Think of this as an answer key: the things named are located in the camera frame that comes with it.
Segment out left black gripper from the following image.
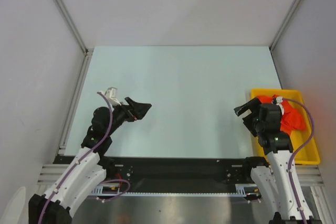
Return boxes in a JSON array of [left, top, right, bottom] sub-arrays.
[[105, 97, 151, 136]]

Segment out orange t-shirt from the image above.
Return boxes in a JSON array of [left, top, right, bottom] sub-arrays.
[[257, 94, 306, 135]]

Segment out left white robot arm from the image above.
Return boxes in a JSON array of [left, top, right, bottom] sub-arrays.
[[28, 95, 152, 223]]

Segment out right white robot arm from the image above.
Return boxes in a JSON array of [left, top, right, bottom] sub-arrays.
[[234, 97, 319, 223]]

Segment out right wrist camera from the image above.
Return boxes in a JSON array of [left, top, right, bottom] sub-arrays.
[[272, 96, 285, 115]]

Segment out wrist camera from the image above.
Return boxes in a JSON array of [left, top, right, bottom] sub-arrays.
[[272, 96, 285, 115], [101, 87, 122, 106]]

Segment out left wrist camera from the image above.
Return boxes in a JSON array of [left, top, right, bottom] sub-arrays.
[[101, 87, 122, 106]]

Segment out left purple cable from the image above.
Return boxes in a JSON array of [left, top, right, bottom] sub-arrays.
[[36, 91, 131, 224]]

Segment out white slotted cable duct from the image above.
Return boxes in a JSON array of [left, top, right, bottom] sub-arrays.
[[89, 184, 261, 201]]

